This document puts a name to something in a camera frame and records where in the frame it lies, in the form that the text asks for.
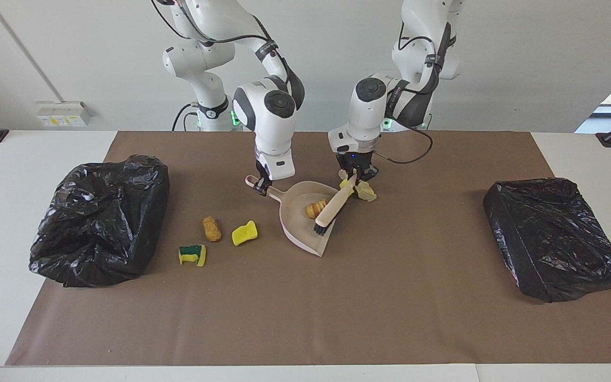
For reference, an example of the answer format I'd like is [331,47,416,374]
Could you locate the beige hand brush black bristles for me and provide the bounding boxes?
[313,170,357,237]

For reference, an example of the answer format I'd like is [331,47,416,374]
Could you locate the pale pink plastic dustpan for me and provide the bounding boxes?
[245,175,341,258]

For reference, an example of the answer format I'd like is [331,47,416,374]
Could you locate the chunky yellow sponge piece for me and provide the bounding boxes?
[232,220,259,247]

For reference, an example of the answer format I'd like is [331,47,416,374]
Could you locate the brown textured bread piece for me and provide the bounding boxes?
[202,216,222,242]

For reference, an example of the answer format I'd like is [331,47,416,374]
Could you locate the green and yellow sponge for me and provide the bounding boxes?
[178,244,207,267]

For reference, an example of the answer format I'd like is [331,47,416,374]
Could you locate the crumpled black bag bin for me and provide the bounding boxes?
[29,154,171,288]

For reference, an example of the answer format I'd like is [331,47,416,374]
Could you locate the brown paper table mat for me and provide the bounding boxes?
[6,131,611,367]

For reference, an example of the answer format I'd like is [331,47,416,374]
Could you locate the black bag covered box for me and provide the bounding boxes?
[483,178,611,303]

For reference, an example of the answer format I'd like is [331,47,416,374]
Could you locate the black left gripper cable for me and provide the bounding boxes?
[374,21,457,165]

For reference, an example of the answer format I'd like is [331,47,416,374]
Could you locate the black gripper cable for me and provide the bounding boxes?
[152,0,291,80]
[374,21,457,165]

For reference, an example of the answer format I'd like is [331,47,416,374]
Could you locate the black right arm base cable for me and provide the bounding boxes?
[172,103,237,132]

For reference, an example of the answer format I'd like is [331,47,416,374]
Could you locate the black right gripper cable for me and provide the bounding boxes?
[152,0,291,80]

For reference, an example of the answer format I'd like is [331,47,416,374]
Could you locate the white wall socket box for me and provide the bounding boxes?
[36,101,93,128]

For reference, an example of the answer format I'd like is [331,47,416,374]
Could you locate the white wall cable duct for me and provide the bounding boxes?
[0,0,65,102]

